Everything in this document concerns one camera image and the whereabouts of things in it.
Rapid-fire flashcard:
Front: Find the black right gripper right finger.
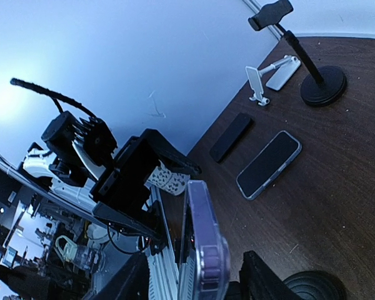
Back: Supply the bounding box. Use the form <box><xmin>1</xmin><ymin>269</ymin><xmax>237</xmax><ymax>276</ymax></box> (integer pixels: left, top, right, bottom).
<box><xmin>239</xmin><ymin>251</ymin><xmax>300</xmax><ymax>300</ymax></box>

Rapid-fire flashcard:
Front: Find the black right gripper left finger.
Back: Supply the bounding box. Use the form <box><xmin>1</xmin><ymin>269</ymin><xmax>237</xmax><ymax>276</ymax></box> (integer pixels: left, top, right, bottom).
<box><xmin>92</xmin><ymin>252</ymin><xmax>150</xmax><ymax>300</ymax></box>

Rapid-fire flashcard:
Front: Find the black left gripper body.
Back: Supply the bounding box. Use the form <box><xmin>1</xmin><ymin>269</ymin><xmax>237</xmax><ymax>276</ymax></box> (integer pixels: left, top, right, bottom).
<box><xmin>89</xmin><ymin>127</ymin><xmax>163</xmax><ymax>219</ymax></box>

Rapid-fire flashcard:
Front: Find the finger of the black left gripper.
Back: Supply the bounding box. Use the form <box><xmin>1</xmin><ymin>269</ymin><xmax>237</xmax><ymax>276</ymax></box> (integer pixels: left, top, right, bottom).
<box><xmin>149</xmin><ymin>129</ymin><xmax>202</xmax><ymax>175</ymax></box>
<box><xmin>92</xmin><ymin>202</ymin><xmax>161</xmax><ymax>241</ymax></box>

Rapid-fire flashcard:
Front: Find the black round-base phone stand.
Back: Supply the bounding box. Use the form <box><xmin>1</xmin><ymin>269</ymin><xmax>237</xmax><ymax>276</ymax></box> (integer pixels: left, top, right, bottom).
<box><xmin>283</xmin><ymin>271</ymin><xmax>348</xmax><ymax>300</ymax></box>

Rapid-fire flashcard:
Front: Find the smartphone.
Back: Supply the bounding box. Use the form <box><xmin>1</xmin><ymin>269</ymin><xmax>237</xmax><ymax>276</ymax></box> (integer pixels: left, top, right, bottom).
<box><xmin>236</xmin><ymin>131</ymin><xmax>302</xmax><ymax>201</ymax></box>
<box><xmin>177</xmin><ymin>180</ymin><xmax>231</xmax><ymax>299</ymax></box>

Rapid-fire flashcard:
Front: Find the black smartphone no case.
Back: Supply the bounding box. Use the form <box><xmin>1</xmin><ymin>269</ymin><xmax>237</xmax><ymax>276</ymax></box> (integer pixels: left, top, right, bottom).
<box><xmin>209</xmin><ymin>112</ymin><xmax>253</xmax><ymax>163</ymax></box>

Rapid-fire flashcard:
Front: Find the white folding phone stand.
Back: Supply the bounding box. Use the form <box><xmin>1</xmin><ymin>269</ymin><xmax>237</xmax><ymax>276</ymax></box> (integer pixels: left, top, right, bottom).
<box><xmin>245</xmin><ymin>55</ymin><xmax>301</xmax><ymax>107</ymax></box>

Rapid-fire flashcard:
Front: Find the black round-base stand front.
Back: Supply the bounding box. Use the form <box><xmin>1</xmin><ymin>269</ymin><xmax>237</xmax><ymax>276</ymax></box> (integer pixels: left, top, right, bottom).
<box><xmin>247</xmin><ymin>0</ymin><xmax>348</xmax><ymax>108</ymax></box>

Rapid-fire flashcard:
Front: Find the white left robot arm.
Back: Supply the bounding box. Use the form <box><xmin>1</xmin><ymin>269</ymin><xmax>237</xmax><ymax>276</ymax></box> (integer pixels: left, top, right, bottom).
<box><xmin>23</xmin><ymin>129</ymin><xmax>201</xmax><ymax>241</ymax></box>

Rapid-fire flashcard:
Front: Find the floral mug yellow inside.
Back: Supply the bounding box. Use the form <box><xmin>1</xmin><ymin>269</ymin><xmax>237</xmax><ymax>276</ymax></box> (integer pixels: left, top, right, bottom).
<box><xmin>147</xmin><ymin>162</ymin><xmax>191</xmax><ymax>196</ymax></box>

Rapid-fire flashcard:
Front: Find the clear plastic water bottle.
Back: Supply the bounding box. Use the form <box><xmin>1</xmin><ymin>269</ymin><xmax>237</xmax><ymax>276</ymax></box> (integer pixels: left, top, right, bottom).
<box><xmin>55</xmin><ymin>235</ymin><xmax>105</xmax><ymax>274</ymax></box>

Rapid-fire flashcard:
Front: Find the front aluminium rail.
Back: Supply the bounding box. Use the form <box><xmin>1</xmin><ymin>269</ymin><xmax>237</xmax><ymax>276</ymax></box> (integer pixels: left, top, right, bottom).
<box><xmin>90</xmin><ymin>187</ymin><xmax>194</xmax><ymax>300</ymax></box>

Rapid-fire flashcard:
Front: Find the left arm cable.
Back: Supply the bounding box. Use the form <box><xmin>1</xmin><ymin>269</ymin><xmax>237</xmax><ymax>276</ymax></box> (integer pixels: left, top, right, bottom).
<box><xmin>9</xmin><ymin>77</ymin><xmax>98</xmax><ymax>121</ymax></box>

